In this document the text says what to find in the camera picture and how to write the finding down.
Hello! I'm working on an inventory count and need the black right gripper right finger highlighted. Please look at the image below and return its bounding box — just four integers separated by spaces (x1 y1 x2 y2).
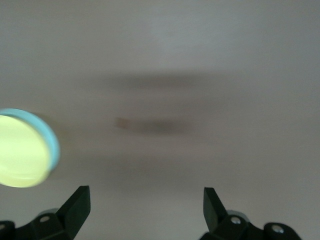
203 186 266 240

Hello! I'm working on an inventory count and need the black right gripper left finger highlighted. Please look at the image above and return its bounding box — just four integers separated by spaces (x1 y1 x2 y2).
24 185 91 240

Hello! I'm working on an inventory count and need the pale green round plate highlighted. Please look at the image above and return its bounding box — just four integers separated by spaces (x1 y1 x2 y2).
0 107 61 174

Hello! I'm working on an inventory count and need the yellow round plate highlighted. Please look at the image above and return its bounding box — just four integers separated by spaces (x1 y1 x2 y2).
0 114 51 189

